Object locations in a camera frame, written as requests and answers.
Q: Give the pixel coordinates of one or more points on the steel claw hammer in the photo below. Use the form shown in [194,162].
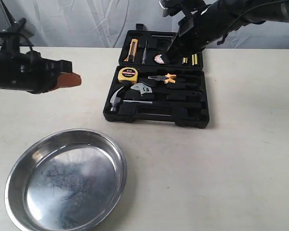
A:
[159,97]

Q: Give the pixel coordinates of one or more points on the grey test pen screwdriver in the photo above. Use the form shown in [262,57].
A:
[144,54]

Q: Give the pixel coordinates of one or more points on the yellow tape measure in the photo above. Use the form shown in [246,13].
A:
[128,74]

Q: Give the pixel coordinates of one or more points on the orange handled pliers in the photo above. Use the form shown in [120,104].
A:
[168,78]

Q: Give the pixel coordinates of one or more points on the yellow black screwdriver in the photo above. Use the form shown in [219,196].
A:
[194,59]
[185,61]

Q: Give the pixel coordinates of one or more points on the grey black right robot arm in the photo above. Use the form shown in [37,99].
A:
[231,15]

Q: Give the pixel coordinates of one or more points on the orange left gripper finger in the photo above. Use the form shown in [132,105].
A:
[67,80]

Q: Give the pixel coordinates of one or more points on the silver adjustable wrench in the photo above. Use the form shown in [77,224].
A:
[142,88]

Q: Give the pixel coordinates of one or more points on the yellow utility knife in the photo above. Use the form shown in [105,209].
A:
[132,51]

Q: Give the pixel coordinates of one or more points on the roll of electrical tape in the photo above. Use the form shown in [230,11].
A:
[161,59]

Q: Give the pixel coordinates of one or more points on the black plastic tool case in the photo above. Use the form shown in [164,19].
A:
[189,78]

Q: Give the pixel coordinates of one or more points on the dark vertical pole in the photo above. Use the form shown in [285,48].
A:
[9,14]

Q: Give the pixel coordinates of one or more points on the white backdrop curtain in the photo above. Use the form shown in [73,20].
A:
[104,24]

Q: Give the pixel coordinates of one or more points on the round stainless steel tray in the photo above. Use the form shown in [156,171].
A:
[68,181]

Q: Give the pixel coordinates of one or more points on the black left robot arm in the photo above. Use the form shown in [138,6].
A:
[10,56]

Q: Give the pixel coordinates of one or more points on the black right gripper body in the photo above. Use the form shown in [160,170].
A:
[196,31]

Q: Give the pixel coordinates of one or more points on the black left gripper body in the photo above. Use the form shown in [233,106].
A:
[40,75]

